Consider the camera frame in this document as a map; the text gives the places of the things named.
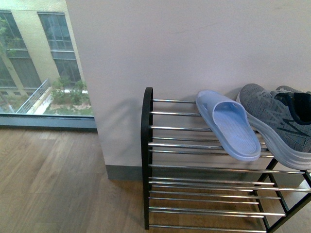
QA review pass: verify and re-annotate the light blue slide sandal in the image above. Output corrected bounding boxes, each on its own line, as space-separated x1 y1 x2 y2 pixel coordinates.
195 90 261 162

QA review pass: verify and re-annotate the grey knit sneaker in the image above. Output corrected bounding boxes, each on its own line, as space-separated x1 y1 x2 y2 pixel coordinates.
237 83 311 170
276 85 311 99

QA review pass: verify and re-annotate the black metal shoe rack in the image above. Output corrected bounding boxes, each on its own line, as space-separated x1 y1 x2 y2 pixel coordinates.
140 87 311 233

